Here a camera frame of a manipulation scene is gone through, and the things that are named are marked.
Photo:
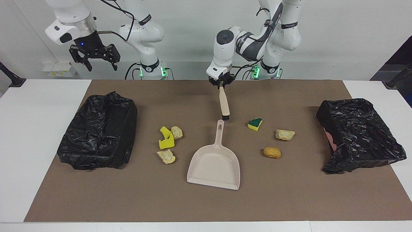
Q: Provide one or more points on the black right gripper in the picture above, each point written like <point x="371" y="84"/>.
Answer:
<point x="90" y="45"/>

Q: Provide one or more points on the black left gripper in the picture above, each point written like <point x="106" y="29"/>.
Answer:
<point x="221" y="79"/>

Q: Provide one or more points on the beige hand brush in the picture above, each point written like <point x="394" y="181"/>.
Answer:
<point x="224" y="103"/>

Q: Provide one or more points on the yellow green sponge wedge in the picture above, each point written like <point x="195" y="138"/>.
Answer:
<point x="255" y="124"/>

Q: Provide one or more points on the pale foam chunk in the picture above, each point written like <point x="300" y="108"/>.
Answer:
<point x="166" y="157"/>
<point x="177" y="132"/>
<point x="285" y="135"/>

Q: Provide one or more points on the beige plastic dustpan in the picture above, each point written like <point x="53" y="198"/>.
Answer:
<point x="214" y="167"/>

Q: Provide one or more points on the orange brown foam chunk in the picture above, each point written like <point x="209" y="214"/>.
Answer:
<point x="272" y="153"/>

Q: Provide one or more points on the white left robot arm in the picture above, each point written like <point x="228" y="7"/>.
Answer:
<point x="225" y="48"/>

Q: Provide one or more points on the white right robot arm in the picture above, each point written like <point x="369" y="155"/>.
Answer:
<point x="141" y="32"/>

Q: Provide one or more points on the black bag lined bin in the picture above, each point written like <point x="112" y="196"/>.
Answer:
<point x="96" y="135"/>

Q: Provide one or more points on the pink plastic bin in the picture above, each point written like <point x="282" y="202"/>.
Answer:
<point x="331" y="140"/>

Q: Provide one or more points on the black trash bag liner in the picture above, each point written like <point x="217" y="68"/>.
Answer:
<point x="363" y="135"/>

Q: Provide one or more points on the black stand leg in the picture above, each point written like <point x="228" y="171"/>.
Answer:
<point x="13" y="80"/>
<point x="394" y="82"/>

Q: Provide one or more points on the brown table mat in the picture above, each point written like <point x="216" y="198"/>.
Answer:
<point x="206" y="203"/>

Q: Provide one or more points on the white wall power box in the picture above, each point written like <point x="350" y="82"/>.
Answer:
<point x="59" y="70"/>

